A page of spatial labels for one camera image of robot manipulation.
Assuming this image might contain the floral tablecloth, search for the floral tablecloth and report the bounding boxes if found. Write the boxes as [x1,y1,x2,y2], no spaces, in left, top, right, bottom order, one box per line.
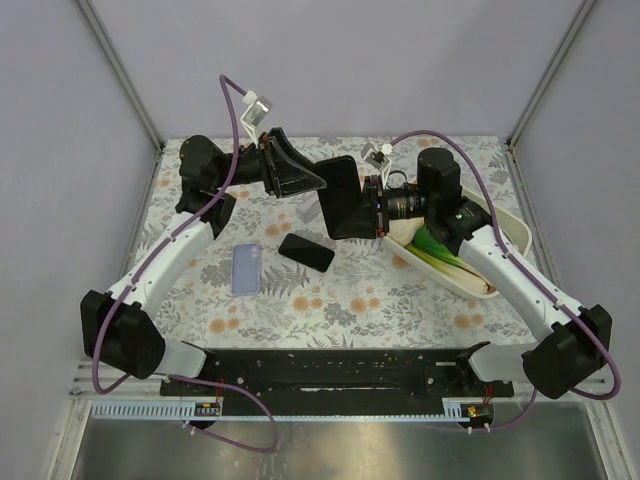
[109,134,576,351]

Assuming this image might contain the white oval basket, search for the white oval basket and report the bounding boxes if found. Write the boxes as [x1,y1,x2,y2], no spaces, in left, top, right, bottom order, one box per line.
[381,206,532,300]

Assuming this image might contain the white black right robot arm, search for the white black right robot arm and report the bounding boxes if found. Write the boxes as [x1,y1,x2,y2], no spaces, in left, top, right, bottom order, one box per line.
[316,147,613,399]

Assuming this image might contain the black smartphone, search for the black smartphone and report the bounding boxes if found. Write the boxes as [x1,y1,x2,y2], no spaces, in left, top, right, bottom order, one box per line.
[278,233,335,273]

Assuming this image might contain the lilac phone case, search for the lilac phone case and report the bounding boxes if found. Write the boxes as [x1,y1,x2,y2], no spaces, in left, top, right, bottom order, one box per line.
[231,244,261,296]

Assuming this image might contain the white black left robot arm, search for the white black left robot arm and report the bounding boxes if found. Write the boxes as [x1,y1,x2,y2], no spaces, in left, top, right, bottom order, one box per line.
[80,128,326,379]

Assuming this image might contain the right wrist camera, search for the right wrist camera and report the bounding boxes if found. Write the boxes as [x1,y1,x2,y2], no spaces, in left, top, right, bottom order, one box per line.
[361,143,393,186]

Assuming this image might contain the black phone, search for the black phone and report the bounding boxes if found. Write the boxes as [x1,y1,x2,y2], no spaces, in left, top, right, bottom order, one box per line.
[315,155,361,230]

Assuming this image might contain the toy bok choy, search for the toy bok choy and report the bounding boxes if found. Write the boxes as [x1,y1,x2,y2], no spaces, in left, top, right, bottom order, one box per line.
[405,226,496,295]

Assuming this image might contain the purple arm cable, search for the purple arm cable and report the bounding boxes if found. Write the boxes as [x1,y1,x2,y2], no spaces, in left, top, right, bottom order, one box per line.
[91,74,281,455]
[389,130,622,435]

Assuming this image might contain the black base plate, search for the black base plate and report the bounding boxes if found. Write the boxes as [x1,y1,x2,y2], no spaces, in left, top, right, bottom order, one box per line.
[160,348,514,418]

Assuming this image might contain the clear acrylic block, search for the clear acrylic block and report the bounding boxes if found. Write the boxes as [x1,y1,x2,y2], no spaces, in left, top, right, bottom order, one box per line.
[295,197,321,223]

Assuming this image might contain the aluminium rail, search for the aluminium rail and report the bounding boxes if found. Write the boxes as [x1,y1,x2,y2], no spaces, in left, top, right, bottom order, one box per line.
[69,360,162,398]

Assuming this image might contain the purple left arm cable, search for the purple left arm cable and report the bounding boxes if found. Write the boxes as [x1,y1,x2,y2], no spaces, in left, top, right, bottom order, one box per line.
[91,74,281,455]

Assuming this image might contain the white toy cabbage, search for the white toy cabbage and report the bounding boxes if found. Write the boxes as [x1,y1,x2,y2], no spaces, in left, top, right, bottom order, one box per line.
[387,218,424,247]

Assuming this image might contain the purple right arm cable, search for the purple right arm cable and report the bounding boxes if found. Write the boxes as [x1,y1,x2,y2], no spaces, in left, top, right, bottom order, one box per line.
[389,130,622,435]

